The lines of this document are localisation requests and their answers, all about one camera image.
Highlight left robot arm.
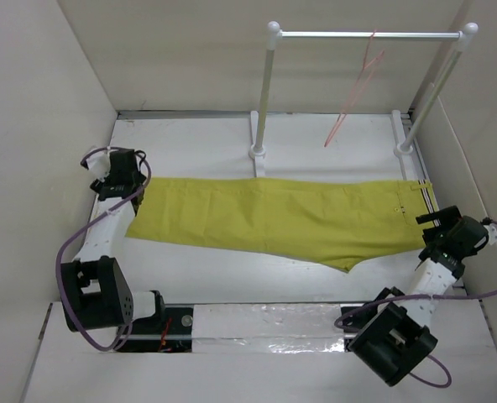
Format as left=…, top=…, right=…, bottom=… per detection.
left=60, top=147, right=167, bottom=333

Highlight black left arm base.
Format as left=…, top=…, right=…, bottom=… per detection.
left=117, top=305, right=194, bottom=353

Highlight aluminium frame rail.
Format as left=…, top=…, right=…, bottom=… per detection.
left=116, top=110, right=411, bottom=121

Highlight yellow trousers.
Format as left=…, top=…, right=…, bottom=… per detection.
left=126, top=177, right=438, bottom=272

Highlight white clothes rack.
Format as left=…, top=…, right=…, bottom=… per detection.
left=248, top=21, right=479, bottom=179

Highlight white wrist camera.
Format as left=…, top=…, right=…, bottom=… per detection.
left=484, top=223, right=497, bottom=245
left=80, top=148, right=110, bottom=181

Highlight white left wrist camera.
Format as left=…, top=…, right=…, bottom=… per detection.
left=80, top=148, right=110, bottom=181

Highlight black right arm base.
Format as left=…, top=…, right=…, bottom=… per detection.
left=343, top=307, right=378, bottom=350

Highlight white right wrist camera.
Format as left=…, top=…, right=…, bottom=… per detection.
left=484, top=223, right=497, bottom=245

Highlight pink wire hanger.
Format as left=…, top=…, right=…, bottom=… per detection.
left=324, top=29, right=385, bottom=148

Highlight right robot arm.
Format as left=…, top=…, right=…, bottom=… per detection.
left=335, top=206, right=497, bottom=386

